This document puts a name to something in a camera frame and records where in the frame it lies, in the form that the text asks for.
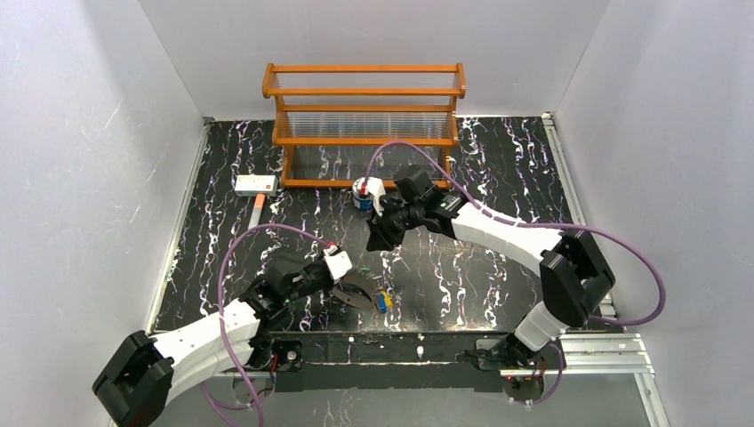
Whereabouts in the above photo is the aluminium frame rail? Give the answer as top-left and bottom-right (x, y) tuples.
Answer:
(259, 332), (654, 377)

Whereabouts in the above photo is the blue round jar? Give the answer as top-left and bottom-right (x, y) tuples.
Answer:
(351, 178), (373, 211)

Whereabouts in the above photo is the large silver carabiner keyring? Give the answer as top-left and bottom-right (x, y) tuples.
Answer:
(330, 271), (378, 310)

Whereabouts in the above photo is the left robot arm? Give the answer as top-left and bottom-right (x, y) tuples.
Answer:
(92, 249), (353, 426)

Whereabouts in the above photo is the white red small box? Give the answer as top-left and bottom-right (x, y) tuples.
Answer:
(234, 174), (278, 197)

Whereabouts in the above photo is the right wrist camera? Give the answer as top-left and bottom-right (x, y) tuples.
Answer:
(359, 177), (386, 216)

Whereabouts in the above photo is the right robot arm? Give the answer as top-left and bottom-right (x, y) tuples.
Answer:
(354, 165), (615, 361)

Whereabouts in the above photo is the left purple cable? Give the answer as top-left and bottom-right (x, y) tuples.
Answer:
(200, 222), (337, 427)

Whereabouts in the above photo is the orange white tube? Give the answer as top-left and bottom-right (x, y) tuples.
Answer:
(247, 193), (266, 230)

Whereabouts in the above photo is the yellow key tag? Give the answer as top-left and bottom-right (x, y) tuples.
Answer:
(381, 291), (393, 309)

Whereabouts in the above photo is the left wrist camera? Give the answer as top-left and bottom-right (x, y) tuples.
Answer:
(323, 243), (353, 283)

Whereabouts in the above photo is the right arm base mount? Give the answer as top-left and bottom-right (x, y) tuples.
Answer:
(463, 347), (562, 376)

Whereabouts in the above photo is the purple cable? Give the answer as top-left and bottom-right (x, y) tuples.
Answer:
(200, 222), (337, 427)
(364, 141), (668, 405)

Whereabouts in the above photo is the orange wooden shelf rack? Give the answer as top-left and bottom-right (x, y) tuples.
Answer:
(261, 62), (467, 188)

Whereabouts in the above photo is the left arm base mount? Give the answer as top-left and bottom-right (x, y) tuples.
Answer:
(232, 339), (303, 373)

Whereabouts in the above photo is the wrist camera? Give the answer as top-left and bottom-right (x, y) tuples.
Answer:
(323, 243), (353, 283)
(359, 177), (386, 216)

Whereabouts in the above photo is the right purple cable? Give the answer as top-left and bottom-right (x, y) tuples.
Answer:
(364, 141), (668, 405)

